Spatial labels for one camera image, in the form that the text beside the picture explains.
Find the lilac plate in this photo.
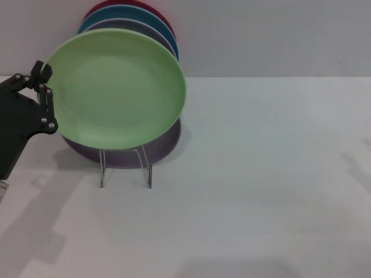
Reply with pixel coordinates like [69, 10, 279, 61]
[60, 117, 183, 170]

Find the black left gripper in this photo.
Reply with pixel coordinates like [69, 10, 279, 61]
[0, 60, 59, 181]

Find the clear acrylic plate rack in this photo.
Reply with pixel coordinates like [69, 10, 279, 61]
[99, 144, 153, 189]

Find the light green plate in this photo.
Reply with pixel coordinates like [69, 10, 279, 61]
[45, 28, 187, 150]

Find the dark red plate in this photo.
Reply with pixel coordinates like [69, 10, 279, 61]
[83, 0, 177, 40]

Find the teal blue plate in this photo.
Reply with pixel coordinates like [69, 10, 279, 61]
[77, 5, 180, 62]

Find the grey purple plate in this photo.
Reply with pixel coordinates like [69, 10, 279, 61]
[83, 18, 177, 60]

